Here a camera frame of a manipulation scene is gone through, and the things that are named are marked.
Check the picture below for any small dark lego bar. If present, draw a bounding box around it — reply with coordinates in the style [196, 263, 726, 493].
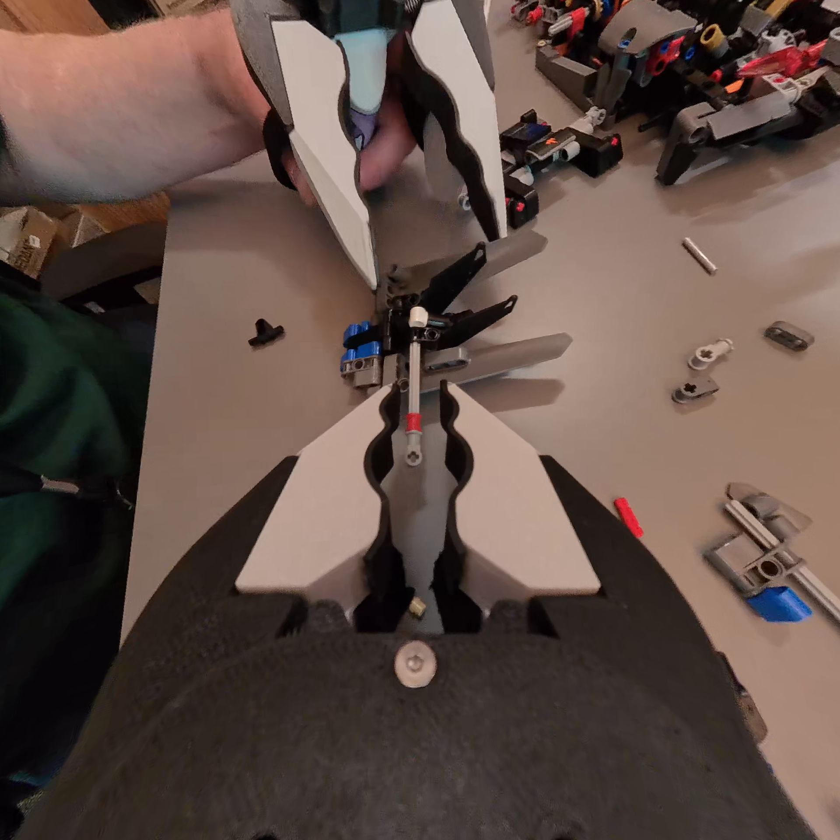
[763, 320, 816, 352]

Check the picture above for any black grey lego module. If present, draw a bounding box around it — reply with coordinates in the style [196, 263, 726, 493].
[500, 108, 624, 229]

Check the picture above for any light grey lego axle connector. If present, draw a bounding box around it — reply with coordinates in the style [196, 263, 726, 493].
[687, 338, 736, 371]

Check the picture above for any dark grey lego axle connector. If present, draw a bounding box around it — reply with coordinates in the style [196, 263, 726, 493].
[671, 375, 721, 404]

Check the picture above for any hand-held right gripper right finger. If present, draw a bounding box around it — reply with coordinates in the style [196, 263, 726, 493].
[430, 381, 602, 634]

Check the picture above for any metal axle with red bush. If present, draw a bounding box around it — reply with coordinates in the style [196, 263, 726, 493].
[402, 325, 426, 468]

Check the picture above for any black drawstring cord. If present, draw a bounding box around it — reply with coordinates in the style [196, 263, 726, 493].
[0, 469, 135, 509]

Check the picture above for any wooden beam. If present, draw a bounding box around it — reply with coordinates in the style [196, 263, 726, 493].
[0, 0, 111, 35]

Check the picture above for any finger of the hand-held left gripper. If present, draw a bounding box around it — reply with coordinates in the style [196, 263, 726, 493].
[270, 20, 380, 293]
[402, 0, 509, 242]

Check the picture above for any grey lego frame assembly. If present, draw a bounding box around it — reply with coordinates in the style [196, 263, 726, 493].
[703, 482, 840, 624]

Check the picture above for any person's left hand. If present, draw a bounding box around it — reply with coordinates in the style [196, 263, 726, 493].
[357, 98, 424, 193]

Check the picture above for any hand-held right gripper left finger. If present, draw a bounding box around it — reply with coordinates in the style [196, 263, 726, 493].
[235, 382, 403, 634]

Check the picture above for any grey black lego subassembly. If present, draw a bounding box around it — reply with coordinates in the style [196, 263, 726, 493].
[340, 230, 573, 395]

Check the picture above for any person's left forearm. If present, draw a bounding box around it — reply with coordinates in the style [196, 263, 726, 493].
[0, 10, 277, 204]

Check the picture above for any person's green shirt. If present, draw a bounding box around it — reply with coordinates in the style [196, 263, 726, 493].
[0, 289, 152, 788]

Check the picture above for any partly built lego car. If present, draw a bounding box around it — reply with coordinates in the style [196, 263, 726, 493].
[511, 0, 840, 186]

